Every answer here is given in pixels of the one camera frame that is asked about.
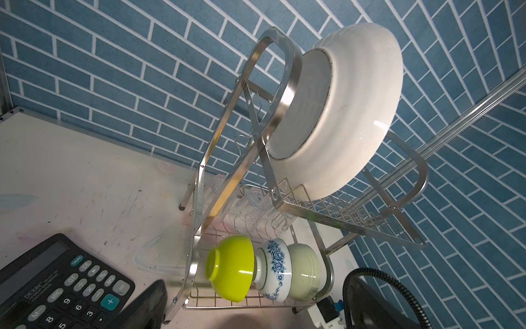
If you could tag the pale green small bowl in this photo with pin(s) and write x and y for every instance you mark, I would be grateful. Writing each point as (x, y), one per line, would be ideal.
(306, 272)

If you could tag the lime green small bowl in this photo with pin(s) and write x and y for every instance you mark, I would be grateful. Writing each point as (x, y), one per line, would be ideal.
(230, 267)

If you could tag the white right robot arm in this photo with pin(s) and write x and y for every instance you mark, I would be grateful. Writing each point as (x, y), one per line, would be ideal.
(370, 310)

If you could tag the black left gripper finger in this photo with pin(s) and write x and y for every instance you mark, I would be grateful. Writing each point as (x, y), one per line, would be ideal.
(145, 311)

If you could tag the clear pink glass cup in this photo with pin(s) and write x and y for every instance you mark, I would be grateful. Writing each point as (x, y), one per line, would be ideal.
(249, 211)

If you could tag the black desk calculator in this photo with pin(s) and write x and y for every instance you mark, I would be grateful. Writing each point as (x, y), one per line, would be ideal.
(57, 284)

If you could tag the steel two-tier dish rack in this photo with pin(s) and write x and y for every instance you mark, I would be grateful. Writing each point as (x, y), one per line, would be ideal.
(268, 83)

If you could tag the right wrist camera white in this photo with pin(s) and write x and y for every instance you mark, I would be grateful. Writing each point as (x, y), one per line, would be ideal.
(327, 314)

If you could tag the aluminium corner frame post right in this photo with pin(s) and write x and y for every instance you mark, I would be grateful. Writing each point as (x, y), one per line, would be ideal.
(493, 99)

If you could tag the blue floral white bowl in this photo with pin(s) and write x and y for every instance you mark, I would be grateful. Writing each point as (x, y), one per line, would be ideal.
(273, 270)

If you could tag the white patterned large bowl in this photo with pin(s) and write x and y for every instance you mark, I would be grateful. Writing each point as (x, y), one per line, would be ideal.
(346, 100)

